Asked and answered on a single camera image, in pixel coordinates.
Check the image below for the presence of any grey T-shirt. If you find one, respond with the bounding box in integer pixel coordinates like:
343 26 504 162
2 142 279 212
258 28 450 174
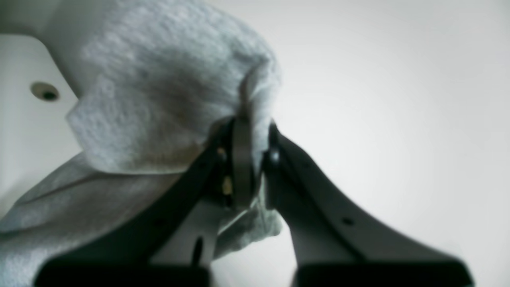
1 0 281 287

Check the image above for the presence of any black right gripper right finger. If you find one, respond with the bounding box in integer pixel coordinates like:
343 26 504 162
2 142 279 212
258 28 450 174
263 124 474 287

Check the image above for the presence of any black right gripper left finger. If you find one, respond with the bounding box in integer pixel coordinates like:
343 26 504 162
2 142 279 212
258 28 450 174
35 118 254 287

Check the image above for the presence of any right table cable grommet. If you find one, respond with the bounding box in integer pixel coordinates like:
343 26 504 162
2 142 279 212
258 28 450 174
30 82 60 102

